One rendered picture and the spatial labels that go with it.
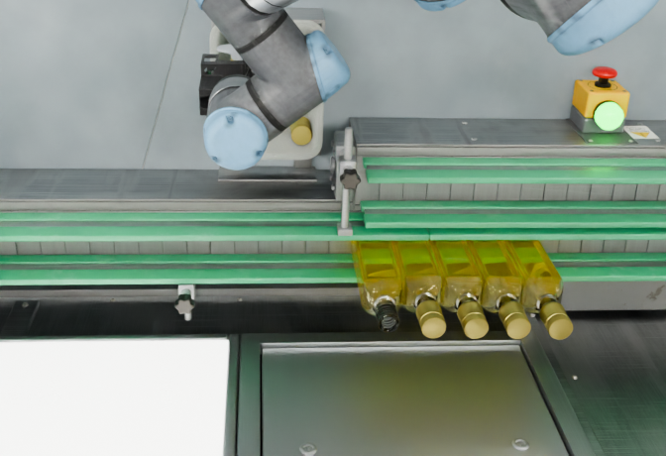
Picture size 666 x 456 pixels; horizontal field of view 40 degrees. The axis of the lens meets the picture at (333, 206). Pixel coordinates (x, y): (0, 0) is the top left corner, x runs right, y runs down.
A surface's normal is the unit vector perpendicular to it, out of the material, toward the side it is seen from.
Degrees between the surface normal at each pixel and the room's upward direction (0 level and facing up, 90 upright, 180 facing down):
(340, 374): 89
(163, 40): 0
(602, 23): 20
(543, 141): 90
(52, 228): 90
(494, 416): 90
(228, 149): 0
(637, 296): 0
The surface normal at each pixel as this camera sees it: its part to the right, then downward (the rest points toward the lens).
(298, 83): 0.07, 0.41
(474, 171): 0.04, -0.90
